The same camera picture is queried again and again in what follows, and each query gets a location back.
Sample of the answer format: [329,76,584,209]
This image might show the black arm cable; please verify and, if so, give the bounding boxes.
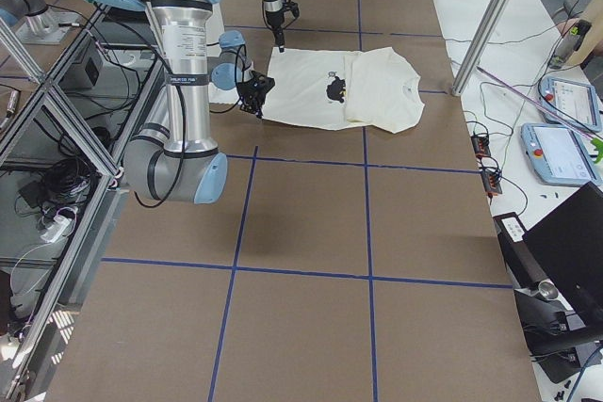
[136,43,246,209]

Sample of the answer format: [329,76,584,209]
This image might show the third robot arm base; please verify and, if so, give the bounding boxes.
[1,0,81,45]

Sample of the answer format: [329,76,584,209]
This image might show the blue teach pendant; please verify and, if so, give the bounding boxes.
[539,76,602,133]
[520,123,602,186]

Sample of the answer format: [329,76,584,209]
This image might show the cream long-sleeve shirt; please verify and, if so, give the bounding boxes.
[206,46,428,134]

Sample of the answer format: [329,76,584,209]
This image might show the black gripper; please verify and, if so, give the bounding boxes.
[265,9,285,52]
[236,71,275,119]

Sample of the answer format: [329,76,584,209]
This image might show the orange black adapter box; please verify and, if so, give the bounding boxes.
[471,133,492,158]
[481,168,502,197]

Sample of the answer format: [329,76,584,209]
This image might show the far blue teach pendant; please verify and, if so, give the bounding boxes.
[539,76,602,133]

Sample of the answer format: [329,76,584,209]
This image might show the white power strip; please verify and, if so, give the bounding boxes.
[41,214,74,244]

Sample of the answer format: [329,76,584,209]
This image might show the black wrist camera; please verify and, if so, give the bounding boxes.
[284,0,300,19]

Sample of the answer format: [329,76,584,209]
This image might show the aluminium frame post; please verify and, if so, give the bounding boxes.
[451,0,510,96]

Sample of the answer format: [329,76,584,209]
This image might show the black laptop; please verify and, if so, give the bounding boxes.
[521,180,603,323]

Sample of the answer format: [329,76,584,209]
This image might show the near blue teach pendant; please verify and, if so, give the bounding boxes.
[520,123,602,186]

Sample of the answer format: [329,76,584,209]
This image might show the aluminium frame rail structure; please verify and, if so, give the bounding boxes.
[1,7,163,401]

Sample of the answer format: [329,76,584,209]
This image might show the reacher grabber stick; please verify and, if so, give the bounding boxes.
[476,66,602,164]

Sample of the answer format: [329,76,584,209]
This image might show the silver metal cup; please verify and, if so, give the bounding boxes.
[536,280,560,301]

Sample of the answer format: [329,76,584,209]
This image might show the black monitor stand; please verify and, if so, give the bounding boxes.
[494,213,602,383]

